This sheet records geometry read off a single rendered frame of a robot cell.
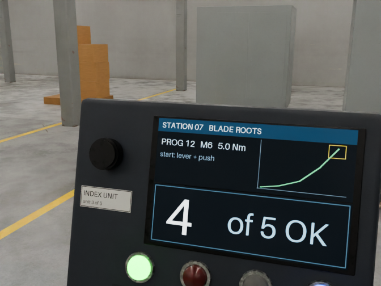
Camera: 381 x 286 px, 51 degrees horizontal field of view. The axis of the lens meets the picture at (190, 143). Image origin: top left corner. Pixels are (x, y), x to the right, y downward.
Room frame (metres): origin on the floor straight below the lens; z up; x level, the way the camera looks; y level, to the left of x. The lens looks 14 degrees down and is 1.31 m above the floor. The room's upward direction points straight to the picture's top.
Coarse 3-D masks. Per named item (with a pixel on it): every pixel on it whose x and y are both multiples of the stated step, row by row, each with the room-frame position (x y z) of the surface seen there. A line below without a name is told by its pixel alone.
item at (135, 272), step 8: (136, 256) 0.31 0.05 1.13; (144, 256) 0.31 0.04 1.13; (128, 264) 0.31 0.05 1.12; (136, 264) 0.31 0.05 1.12; (144, 264) 0.31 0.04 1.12; (152, 264) 0.31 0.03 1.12; (128, 272) 0.31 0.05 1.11; (136, 272) 0.30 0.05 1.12; (144, 272) 0.30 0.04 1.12; (152, 272) 0.31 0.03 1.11; (136, 280) 0.31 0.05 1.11; (144, 280) 0.31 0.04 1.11
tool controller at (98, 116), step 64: (128, 128) 0.35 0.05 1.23; (192, 128) 0.33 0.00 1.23; (256, 128) 0.32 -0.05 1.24; (320, 128) 0.30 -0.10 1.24; (128, 192) 0.33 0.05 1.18; (256, 192) 0.30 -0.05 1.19; (320, 192) 0.29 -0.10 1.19; (128, 256) 0.32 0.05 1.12; (192, 256) 0.30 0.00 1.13; (256, 256) 0.29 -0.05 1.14; (320, 256) 0.28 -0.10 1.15
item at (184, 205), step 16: (160, 192) 0.32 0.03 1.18; (176, 192) 0.32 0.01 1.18; (192, 192) 0.32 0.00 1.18; (208, 192) 0.31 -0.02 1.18; (160, 208) 0.32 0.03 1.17; (176, 208) 0.32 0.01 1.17; (192, 208) 0.31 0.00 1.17; (208, 208) 0.31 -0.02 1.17; (160, 224) 0.32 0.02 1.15; (176, 224) 0.31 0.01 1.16; (192, 224) 0.31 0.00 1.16; (160, 240) 0.31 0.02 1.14; (176, 240) 0.31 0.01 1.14; (192, 240) 0.31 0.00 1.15
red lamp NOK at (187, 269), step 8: (184, 264) 0.30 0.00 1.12; (192, 264) 0.30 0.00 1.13; (200, 264) 0.30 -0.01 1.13; (184, 272) 0.30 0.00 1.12; (192, 272) 0.29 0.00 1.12; (200, 272) 0.29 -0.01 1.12; (208, 272) 0.29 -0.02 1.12; (184, 280) 0.29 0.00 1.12; (192, 280) 0.29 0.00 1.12; (200, 280) 0.29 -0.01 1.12; (208, 280) 0.29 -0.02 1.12
